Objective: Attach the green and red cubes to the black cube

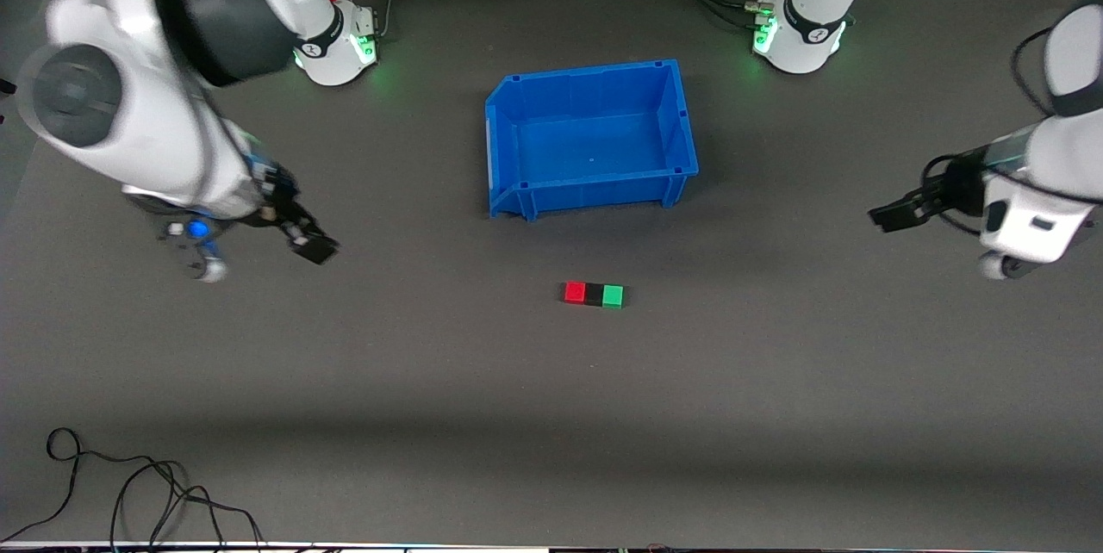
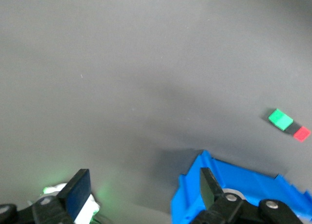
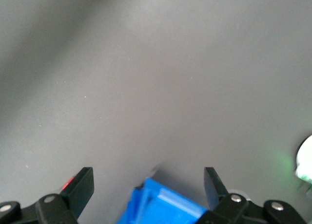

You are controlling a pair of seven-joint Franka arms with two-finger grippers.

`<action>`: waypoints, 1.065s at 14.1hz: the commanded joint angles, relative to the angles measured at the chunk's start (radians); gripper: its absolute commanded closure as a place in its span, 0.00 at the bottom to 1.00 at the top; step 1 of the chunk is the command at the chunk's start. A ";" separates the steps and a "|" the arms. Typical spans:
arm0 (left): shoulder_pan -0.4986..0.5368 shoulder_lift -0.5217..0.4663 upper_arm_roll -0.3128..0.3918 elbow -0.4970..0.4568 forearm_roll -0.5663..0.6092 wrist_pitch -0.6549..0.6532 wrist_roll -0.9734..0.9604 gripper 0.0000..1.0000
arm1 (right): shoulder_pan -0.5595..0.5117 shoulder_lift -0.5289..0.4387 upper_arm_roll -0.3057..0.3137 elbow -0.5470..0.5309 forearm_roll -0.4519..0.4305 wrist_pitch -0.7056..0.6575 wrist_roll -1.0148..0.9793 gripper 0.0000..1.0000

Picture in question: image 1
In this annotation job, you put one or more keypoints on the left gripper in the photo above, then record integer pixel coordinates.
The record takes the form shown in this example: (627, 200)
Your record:
(955, 187)

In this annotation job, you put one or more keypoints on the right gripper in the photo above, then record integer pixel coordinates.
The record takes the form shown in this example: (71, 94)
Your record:
(280, 210)

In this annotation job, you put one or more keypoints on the small red cube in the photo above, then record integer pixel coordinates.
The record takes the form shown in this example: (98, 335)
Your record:
(575, 292)

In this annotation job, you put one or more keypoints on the small green cube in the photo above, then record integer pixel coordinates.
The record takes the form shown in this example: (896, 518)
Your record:
(613, 296)

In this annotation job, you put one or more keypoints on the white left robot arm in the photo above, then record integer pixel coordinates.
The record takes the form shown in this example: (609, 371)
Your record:
(810, 40)

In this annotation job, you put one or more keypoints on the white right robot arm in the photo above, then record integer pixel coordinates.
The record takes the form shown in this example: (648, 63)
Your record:
(146, 122)

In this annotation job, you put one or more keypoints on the small black cube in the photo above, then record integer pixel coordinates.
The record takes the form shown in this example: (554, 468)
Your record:
(595, 295)

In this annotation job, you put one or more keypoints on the blue plastic storage bin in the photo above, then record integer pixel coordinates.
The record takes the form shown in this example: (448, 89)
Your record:
(595, 148)

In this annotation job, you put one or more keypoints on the dark grey table mat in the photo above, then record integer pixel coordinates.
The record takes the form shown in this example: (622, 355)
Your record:
(551, 415)

